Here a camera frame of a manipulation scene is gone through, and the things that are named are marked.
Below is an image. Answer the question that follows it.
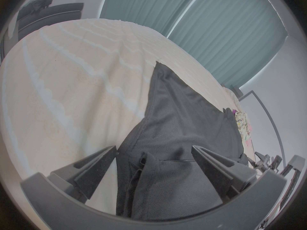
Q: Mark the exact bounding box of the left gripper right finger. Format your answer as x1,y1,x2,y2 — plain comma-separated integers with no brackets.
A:
191,145,257,199

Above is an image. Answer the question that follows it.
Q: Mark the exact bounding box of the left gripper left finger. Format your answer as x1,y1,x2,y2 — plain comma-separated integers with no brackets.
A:
49,146,117,200

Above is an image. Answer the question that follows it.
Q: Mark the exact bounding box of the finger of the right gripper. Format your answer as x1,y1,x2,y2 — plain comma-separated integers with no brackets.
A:
272,155,282,171
255,152,270,164

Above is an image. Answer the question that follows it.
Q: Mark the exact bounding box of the black T-shirt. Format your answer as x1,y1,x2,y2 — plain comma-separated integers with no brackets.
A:
115,61,248,221

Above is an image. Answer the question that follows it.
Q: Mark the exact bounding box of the white printed pyjama top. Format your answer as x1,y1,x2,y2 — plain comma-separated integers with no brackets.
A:
235,111,253,142

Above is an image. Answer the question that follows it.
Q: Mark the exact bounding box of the grey bedside table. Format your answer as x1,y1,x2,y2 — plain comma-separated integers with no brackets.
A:
230,86,244,98

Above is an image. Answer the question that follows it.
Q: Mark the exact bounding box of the pale pink pillow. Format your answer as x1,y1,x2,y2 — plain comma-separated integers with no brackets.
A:
221,84,240,105

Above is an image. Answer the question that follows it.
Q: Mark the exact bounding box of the bed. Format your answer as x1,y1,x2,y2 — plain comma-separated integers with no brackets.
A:
0,18,287,215

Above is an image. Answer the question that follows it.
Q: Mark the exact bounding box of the blue-green curtain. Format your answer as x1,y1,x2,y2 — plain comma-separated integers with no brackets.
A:
99,0,207,36
168,0,288,88

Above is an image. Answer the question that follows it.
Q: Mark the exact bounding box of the black chest of drawers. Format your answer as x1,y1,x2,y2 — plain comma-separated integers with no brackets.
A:
18,3,84,40

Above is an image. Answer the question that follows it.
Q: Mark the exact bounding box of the dark grey garment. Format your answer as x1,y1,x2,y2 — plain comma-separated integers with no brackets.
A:
25,0,54,12

